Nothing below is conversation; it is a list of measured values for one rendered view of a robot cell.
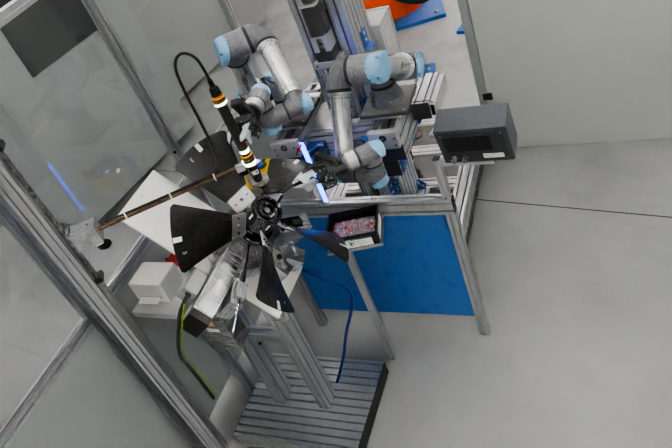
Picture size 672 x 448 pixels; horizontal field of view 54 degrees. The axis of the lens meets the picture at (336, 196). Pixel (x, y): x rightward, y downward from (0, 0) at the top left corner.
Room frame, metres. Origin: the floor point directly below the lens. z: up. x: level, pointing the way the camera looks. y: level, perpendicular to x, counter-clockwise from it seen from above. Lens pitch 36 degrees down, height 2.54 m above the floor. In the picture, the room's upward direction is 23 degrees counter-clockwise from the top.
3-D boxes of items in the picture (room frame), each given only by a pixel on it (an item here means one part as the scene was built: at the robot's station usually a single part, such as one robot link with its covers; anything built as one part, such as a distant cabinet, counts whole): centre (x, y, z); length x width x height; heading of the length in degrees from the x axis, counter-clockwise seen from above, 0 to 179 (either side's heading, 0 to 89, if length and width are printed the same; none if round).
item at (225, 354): (2.21, 0.76, 0.41); 0.04 x 0.04 x 0.83; 58
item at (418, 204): (2.26, -0.04, 0.82); 0.90 x 0.04 x 0.08; 58
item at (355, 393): (2.01, 0.47, 0.04); 0.62 x 0.46 x 0.08; 58
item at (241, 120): (2.13, 0.19, 1.45); 0.12 x 0.08 x 0.09; 158
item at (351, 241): (2.09, -0.02, 0.84); 0.22 x 0.17 x 0.07; 72
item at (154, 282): (2.16, 0.82, 0.91); 0.17 x 0.16 x 0.11; 58
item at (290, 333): (1.96, 0.39, 0.45); 0.09 x 0.04 x 0.91; 148
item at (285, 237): (2.07, 0.23, 0.98); 0.20 x 0.16 x 0.20; 58
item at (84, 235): (1.99, 0.86, 1.36); 0.10 x 0.07 x 0.08; 93
